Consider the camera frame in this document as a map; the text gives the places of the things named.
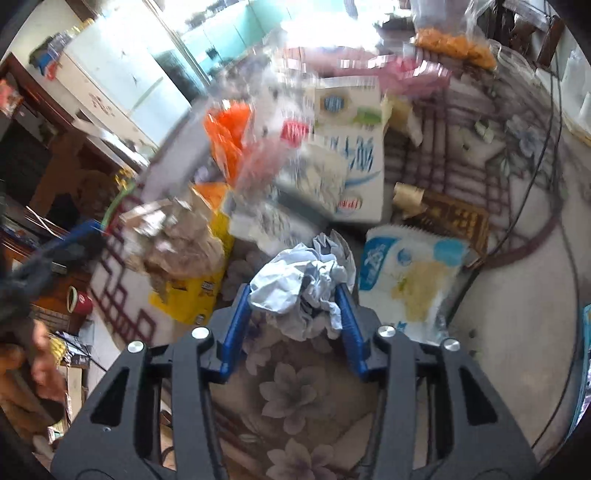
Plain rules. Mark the orange plastic wrapper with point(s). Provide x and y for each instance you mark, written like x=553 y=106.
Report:
x=224 y=126

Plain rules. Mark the yellow snack bag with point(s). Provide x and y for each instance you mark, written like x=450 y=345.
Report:
x=193 y=257

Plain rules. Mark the white refrigerator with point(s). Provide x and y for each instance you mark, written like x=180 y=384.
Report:
x=109 y=68

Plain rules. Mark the white paper ball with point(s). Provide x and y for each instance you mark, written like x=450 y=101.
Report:
x=296 y=289

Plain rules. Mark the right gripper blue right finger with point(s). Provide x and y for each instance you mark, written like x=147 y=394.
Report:
x=359 y=327

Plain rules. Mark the dark cigarette pack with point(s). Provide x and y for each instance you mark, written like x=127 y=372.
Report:
x=443 y=215

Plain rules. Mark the tablet in blue case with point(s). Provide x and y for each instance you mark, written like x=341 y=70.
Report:
x=582 y=370

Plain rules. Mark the person's left hand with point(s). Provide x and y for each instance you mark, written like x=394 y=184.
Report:
x=21 y=377

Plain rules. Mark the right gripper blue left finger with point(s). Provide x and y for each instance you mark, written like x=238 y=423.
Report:
x=228 y=327

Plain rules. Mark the red mug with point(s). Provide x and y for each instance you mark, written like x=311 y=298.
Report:
x=78 y=303

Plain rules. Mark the white blue snack bag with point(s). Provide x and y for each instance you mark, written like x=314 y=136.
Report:
x=405 y=276

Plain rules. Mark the white blue milk carton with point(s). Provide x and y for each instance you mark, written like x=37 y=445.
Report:
x=339 y=166

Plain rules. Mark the clear bag orange snacks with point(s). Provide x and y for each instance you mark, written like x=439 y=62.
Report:
x=450 y=28

